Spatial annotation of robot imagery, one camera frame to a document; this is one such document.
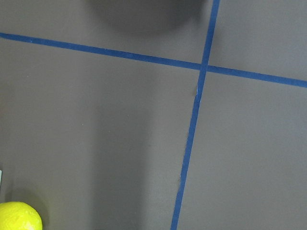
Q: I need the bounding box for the yellow lemon near board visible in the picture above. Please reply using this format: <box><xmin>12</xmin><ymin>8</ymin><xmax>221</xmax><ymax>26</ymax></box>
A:
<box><xmin>0</xmin><ymin>202</ymin><xmax>43</xmax><ymax>230</ymax></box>

